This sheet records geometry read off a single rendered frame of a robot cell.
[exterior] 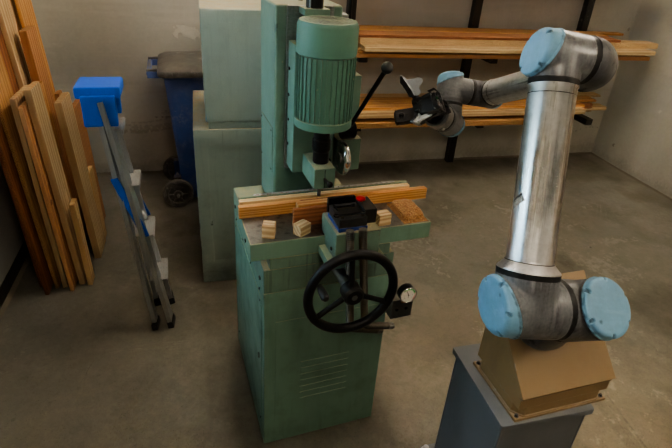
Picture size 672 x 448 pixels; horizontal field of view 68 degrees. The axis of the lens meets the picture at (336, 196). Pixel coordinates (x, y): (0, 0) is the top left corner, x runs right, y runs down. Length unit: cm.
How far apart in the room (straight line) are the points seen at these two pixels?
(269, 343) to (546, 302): 90
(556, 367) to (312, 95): 102
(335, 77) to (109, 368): 164
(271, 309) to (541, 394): 82
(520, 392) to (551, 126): 72
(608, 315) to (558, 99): 52
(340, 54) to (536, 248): 71
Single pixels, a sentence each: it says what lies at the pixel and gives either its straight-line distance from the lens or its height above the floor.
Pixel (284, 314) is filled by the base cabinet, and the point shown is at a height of 62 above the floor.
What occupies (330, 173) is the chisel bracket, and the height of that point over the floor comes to 105.
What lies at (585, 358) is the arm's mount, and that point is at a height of 69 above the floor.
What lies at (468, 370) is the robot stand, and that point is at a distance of 170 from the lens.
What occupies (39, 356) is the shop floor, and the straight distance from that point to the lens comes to 265.
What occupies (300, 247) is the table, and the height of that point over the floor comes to 87.
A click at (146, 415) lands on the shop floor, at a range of 228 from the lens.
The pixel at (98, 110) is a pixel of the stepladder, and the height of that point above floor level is 108.
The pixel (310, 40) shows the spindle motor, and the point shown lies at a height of 146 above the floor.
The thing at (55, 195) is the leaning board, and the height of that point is 53.
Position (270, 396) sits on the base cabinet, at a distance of 194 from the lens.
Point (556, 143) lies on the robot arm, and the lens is 126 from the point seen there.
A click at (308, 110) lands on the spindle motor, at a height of 126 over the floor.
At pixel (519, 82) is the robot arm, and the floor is 136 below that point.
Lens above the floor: 172
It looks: 28 degrees down
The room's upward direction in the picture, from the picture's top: 4 degrees clockwise
